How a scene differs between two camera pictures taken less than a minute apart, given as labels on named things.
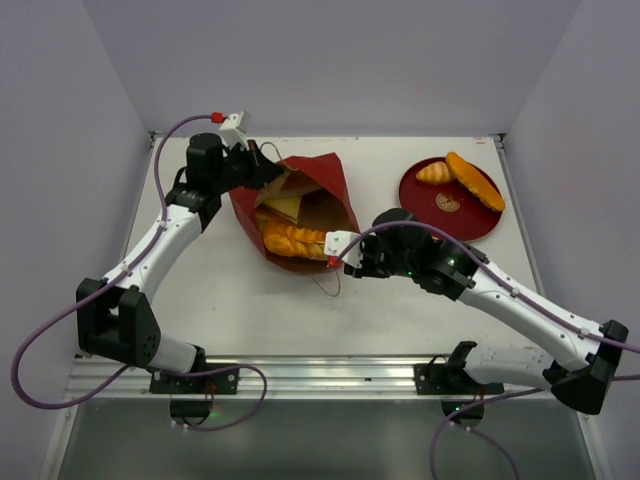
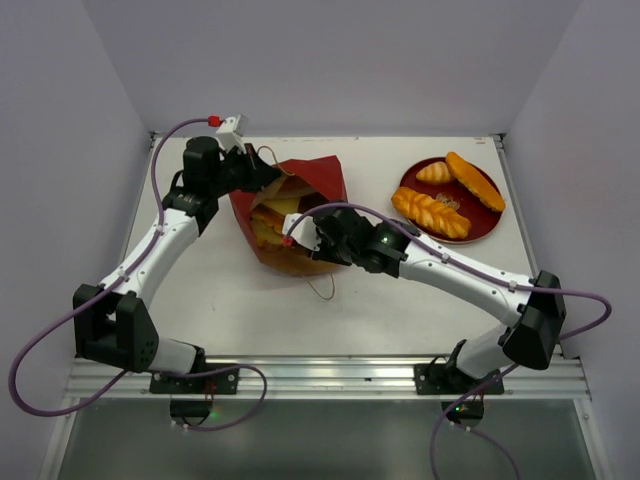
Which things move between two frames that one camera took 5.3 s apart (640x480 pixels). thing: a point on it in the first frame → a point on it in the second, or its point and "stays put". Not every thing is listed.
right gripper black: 364,256 → 326,240
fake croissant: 436,172 stays put
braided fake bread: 295,241 → 431,213
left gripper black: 262,172 stays put
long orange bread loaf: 473,179 stays put
